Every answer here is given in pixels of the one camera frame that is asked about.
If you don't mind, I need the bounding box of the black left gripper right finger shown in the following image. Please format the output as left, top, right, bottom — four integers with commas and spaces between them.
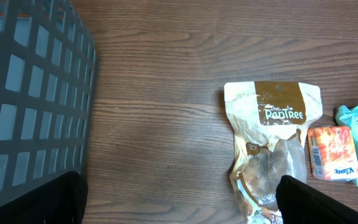
276, 175, 358, 224

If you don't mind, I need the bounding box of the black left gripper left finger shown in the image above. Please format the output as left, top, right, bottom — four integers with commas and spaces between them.
0, 171, 88, 224

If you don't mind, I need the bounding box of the orange snack packet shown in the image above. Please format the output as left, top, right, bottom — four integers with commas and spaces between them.
308, 126, 358, 181

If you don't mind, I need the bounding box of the beige granola bag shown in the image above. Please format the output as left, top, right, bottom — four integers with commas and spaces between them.
224, 81, 323, 223

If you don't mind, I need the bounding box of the grey plastic mesh basket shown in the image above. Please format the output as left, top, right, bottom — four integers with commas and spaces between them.
0, 0, 99, 207

